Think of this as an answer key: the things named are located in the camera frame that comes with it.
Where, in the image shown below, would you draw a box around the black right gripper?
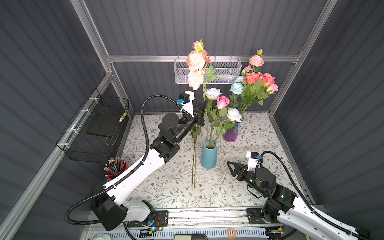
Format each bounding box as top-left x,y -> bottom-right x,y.
227,159 -> 267,197

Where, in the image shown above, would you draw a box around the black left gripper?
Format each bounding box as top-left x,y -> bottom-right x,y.
174,99 -> 205,146

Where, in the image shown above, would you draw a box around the white cream rose stem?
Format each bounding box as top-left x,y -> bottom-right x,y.
205,88 -> 221,140

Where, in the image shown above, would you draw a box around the small pink bud stem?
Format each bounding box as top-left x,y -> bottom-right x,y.
208,96 -> 230,142

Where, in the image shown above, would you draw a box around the teal cylindrical vase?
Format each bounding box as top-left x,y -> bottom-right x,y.
201,140 -> 218,169

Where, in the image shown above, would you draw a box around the purple ribbed glass vase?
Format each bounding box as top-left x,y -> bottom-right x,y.
223,123 -> 239,143

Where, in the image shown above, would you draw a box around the white blue carnation stem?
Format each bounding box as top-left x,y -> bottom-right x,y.
229,76 -> 245,108

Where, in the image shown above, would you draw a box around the pink double carnation stem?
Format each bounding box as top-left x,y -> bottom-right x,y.
186,38 -> 217,142

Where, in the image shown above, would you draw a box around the coral pink rose stem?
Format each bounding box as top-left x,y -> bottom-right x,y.
240,73 -> 263,114

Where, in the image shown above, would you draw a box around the pink carnation flower stem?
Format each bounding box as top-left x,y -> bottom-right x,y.
241,49 -> 264,76

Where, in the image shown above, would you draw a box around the deep pink rose stem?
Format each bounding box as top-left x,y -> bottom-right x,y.
262,73 -> 276,96

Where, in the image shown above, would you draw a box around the light pink rose stem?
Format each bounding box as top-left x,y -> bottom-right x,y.
266,84 -> 278,95

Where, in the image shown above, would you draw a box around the white and magenta rosebud stems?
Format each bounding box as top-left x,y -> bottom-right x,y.
191,125 -> 202,188

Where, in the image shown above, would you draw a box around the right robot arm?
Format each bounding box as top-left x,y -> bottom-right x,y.
227,162 -> 369,240

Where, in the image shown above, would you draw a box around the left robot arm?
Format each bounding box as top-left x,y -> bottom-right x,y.
64,101 -> 208,231

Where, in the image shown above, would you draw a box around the red pen cup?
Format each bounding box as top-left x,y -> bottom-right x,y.
104,157 -> 130,180

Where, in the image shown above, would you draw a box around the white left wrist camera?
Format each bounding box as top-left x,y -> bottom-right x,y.
177,91 -> 195,117

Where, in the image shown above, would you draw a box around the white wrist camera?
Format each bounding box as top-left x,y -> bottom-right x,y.
177,91 -> 195,117
246,152 -> 263,172

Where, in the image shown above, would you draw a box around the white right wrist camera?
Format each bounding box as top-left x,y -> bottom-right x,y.
246,152 -> 263,172

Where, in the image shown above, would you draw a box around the white wire wall basket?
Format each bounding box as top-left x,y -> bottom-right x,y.
173,57 -> 242,84

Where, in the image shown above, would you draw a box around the black wire wall basket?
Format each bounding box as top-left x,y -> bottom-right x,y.
57,90 -> 130,164

